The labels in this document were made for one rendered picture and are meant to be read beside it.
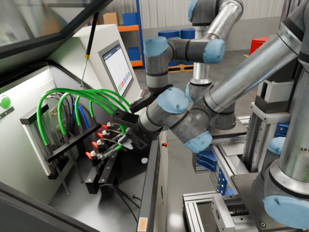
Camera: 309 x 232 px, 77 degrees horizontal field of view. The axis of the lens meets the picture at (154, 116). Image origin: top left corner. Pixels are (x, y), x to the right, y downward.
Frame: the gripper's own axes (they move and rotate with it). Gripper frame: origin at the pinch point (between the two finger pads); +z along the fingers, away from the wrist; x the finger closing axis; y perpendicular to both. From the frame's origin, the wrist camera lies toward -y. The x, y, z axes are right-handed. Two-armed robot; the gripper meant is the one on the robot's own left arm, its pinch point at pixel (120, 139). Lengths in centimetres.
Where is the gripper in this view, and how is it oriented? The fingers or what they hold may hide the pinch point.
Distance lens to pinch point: 78.4
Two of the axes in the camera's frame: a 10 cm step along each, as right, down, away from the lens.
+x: 3.8, -6.6, 6.5
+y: 7.7, 6.1, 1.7
